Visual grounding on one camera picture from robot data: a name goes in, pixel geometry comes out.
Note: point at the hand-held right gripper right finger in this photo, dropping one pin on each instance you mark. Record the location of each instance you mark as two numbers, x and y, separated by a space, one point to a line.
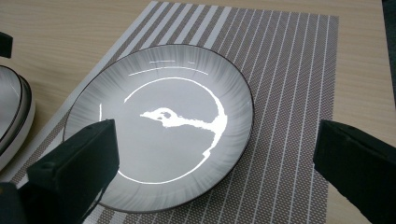
358 165

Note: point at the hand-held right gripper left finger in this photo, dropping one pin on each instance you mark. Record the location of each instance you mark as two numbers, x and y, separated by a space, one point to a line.
77 168

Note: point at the striped woven placemat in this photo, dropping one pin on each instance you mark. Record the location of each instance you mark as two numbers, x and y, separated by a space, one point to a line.
289 93

